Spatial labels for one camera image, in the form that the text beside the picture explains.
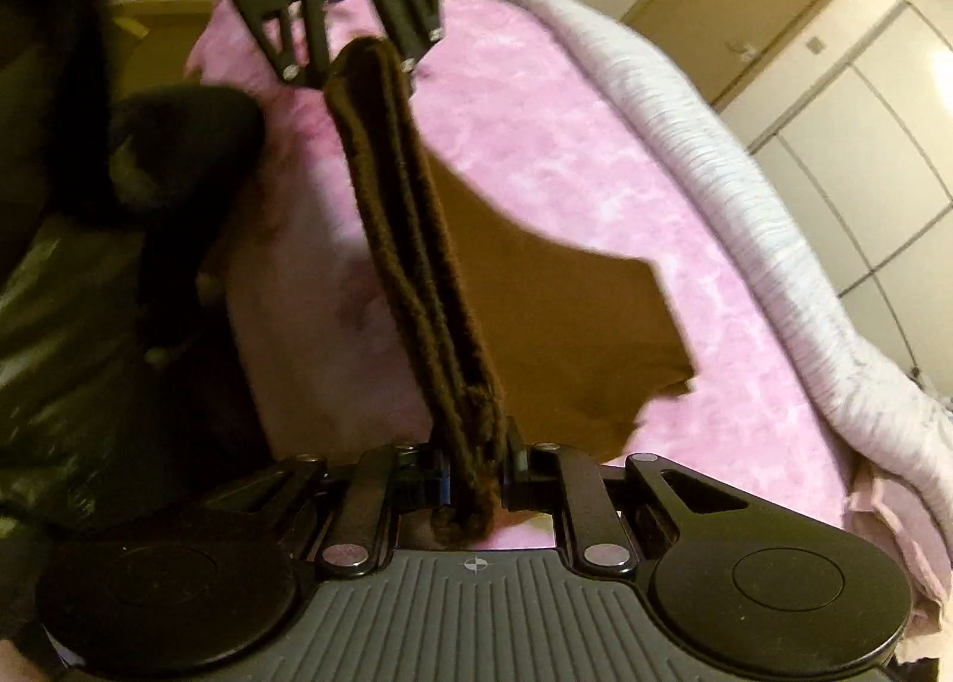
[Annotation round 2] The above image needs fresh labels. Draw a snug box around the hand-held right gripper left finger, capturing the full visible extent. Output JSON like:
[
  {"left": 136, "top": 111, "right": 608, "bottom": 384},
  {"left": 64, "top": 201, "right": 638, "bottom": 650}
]
[{"left": 201, "top": 440, "right": 455, "bottom": 576}]

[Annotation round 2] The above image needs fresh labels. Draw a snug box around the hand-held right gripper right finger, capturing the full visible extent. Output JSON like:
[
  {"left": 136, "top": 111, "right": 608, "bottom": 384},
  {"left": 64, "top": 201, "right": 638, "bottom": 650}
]
[{"left": 502, "top": 415, "right": 753, "bottom": 572}]

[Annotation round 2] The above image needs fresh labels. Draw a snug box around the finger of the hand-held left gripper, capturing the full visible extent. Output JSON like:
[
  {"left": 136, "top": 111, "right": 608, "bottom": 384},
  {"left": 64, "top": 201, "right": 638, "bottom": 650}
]
[
  {"left": 249, "top": 0, "right": 335, "bottom": 89},
  {"left": 368, "top": 0, "right": 449, "bottom": 79}
]

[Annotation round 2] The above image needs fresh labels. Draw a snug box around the brown garment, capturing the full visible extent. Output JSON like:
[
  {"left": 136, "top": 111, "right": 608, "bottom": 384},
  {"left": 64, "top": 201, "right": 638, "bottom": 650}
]
[{"left": 323, "top": 36, "right": 701, "bottom": 553}]

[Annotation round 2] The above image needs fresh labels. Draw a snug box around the white ribbed duvet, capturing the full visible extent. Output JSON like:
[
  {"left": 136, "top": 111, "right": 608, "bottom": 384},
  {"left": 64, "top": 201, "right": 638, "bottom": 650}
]
[{"left": 502, "top": 0, "right": 953, "bottom": 527}]

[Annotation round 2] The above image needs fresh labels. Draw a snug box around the pale pink bed sheet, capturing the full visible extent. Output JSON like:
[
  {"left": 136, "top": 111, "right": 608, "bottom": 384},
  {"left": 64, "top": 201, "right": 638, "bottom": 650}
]
[{"left": 841, "top": 459, "right": 953, "bottom": 661}]

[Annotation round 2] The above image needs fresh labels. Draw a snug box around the white wardrobe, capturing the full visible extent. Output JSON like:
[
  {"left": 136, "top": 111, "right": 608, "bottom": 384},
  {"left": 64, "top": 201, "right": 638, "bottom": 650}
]
[{"left": 718, "top": 0, "right": 953, "bottom": 393}]

